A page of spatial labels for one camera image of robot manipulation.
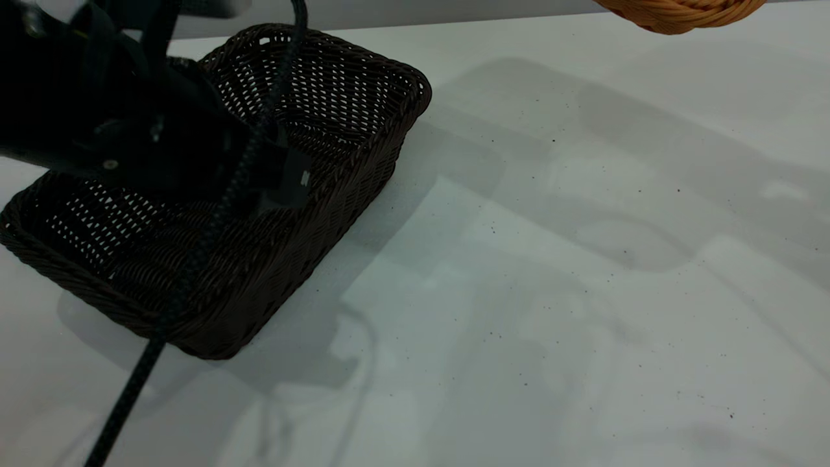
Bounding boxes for grey wrist camera housing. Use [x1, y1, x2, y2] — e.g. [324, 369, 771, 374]
[39, 0, 252, 20]

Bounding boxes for orange wicker basket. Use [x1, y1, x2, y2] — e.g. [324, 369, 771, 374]
[593, 0, 767, 36]

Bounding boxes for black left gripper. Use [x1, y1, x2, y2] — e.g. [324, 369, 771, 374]
[97, 57, 314, 215]

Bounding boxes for black wicker basket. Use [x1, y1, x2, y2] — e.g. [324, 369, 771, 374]
[0, 23, 433, 361]

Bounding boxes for black braided cable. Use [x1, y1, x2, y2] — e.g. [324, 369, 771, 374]
[83, 0, 309, 467]

